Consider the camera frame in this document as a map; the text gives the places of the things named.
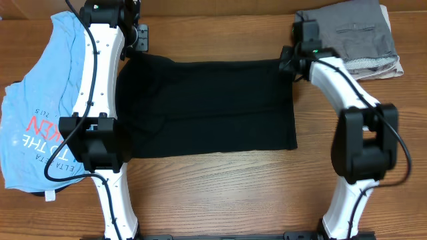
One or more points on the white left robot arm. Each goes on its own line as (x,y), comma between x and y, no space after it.
(92,133)

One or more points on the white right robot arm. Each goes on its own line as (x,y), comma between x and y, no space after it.
(364,147)

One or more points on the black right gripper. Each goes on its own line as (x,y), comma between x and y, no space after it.
(284,62)

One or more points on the light blue printed t-shirt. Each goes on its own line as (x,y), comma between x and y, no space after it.
(31,110)

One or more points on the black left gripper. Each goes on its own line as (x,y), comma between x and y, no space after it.
(143,44)

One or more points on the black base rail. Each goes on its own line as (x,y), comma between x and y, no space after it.
(233,236)

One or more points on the folded grey trousers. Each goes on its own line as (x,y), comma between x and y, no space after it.
(359,33)

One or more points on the black t-shirt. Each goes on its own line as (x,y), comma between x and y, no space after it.
(173,109)

